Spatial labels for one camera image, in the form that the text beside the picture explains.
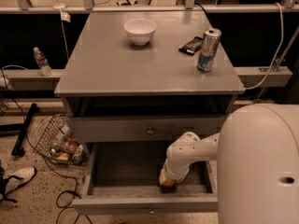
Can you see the orange fruit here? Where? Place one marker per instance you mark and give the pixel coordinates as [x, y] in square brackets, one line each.
[170, 183]

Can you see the clear plastic water bottle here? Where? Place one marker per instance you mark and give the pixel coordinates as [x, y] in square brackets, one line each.
[42, 62]

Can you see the closed grey upper drawer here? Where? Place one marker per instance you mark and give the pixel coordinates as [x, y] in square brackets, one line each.
[130, 129]

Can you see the dark snack bar packet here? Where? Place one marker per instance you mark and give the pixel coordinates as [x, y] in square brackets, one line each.
[192, 46]

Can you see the grey wooden drawer cabinet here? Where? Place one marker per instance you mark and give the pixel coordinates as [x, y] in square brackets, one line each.
[109, 76]

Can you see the wire basket with items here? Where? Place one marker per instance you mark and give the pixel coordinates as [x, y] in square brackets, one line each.
[58, 144]

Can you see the silver blue drink can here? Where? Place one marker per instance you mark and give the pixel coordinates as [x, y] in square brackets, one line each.
[208, 50]

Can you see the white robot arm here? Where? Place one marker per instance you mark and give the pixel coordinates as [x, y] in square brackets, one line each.
[257, 155]

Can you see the open grey middle drawer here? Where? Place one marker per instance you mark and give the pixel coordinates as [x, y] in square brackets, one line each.
[123, 178]

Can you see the black metal stand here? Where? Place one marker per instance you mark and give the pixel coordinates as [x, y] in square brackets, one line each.
[18, 151]

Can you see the white desk lamp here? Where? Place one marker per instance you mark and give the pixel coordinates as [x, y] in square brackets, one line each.
[64, 16]

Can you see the white ceramic bowl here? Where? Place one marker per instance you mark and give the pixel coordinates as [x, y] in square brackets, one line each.
[140, 31]

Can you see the white shoe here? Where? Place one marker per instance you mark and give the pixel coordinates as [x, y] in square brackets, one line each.
[20, 178]

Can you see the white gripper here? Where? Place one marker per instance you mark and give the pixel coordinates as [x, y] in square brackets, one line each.
[172, 174]

